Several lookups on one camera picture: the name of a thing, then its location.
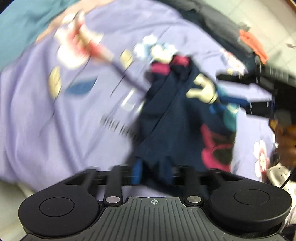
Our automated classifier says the orange cloth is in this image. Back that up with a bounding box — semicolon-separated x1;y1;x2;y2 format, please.
239;29;268;64

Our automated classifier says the teal blanket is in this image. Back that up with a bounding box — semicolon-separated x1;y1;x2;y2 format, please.
1;1;76;68

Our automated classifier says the navy Minnie Mouse shirt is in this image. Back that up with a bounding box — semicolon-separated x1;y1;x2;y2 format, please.
132;55;239;185

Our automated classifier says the operator hand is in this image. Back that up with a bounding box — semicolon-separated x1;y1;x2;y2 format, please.
269;120;296;167

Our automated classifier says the dark grey pillow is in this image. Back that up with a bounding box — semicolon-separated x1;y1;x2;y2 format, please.
161;0;260;70

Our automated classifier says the purple floral bed sheet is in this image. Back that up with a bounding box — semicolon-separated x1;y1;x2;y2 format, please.
1;1;275;192

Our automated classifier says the white dotted garment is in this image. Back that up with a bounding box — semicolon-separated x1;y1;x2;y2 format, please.
267;163;295;195

